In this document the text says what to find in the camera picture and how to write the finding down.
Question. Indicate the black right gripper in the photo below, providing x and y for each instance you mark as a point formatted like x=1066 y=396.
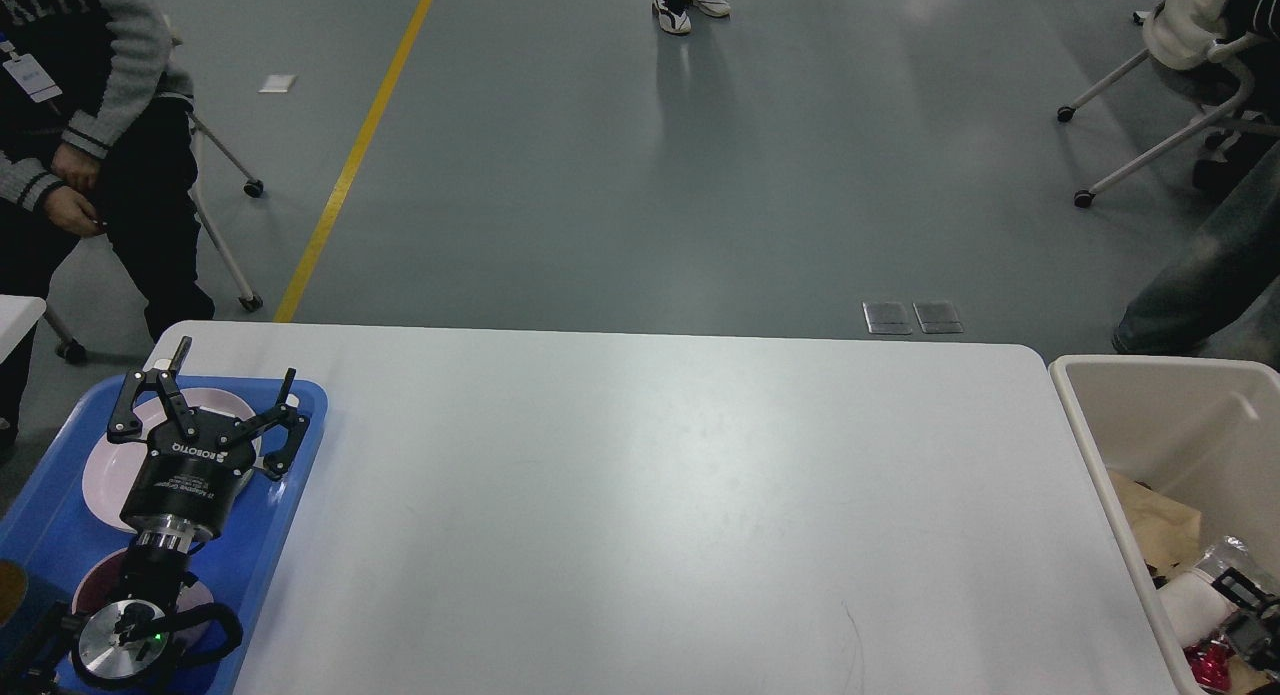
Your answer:
x=1253 y=632

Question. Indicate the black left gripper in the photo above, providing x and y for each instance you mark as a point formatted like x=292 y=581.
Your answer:
x=190 y=480

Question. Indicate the white paper cup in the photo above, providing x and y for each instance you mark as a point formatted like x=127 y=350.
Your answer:
x=1195 y=609

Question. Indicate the crushed red can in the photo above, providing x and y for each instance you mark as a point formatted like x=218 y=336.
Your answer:
x=1209 y=664

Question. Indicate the pink plate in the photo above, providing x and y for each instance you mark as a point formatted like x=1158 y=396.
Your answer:
x=111 y=469

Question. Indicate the pink mug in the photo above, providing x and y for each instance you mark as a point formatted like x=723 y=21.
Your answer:
x=92 y=592

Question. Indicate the dark green mug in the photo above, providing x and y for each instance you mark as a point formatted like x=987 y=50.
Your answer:
x=31 y=611

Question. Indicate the foil small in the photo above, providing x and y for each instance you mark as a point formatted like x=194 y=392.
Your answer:
x=1229 y=552

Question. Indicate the brown paper ball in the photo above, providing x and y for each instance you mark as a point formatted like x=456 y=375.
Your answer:
x=1246 y=680

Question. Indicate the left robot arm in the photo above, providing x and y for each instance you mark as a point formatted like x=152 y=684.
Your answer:
x=147 y=536

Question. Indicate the brown paper bag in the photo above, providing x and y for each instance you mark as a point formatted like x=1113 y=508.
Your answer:
x=1167 y=533

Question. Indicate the beige plastic bin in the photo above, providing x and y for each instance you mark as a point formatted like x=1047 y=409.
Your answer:
x=1203 y=431

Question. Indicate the blue plastic tray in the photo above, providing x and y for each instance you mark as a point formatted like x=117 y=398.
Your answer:
x=52 y=534

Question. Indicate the white side table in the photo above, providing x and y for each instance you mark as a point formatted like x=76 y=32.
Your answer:
x=18 y=316

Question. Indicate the person in grey cardigan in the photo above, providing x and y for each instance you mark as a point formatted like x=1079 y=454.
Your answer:
x=95 y=130

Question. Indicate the person in jeans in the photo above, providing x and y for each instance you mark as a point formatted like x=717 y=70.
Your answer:
x=1218 y=297

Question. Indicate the floor outlet plate right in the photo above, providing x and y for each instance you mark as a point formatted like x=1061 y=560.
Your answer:
x=938 y=317

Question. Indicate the floor outlet plate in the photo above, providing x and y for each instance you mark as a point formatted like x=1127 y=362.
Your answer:
x=887 y=318
x=938 y=317

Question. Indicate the floor outlet plate left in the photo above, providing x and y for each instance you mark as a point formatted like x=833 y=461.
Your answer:
x=887 y=318

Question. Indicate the office chair right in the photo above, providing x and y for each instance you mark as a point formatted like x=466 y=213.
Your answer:
x=1219 y=55

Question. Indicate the person in white sneakers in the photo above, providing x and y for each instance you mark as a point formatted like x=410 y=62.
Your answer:
x=673 y=18

